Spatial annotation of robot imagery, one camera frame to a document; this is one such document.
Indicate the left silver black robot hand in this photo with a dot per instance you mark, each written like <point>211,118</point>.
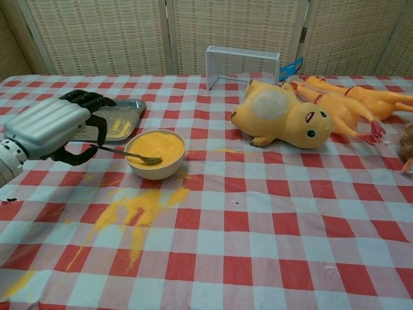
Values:
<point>48,126</point>

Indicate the metal spoon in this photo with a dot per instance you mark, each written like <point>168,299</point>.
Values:
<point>151,160</point>

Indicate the stainless steel tray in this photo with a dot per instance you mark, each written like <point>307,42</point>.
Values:
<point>129,111</point>

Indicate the blue plastic object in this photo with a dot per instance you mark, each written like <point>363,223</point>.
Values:
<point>290,68</point>

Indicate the white mesh shelf rack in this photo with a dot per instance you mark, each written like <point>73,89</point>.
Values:
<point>242,53</point>

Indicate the yellow plush duck toy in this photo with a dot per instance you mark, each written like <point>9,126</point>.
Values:
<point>290,119</point>

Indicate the off-white bowl with yellow powder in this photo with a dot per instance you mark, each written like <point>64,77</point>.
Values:
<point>155,171</point>

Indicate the beige woven folding screen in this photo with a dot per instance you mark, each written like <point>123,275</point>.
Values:
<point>113,32</point>

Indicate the short orange rubber chicken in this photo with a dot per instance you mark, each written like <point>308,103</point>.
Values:
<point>377,100</point>

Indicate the spilled yellow powder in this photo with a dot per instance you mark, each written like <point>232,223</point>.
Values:
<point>145,201</point>

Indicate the long orange rubber chicken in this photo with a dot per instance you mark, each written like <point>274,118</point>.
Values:
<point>338,111</point>

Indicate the red white checkered tablecloth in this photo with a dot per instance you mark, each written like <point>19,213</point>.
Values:
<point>258,242</point>

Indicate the brown teddy bear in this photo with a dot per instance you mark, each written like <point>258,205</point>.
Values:
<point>407,142</point>

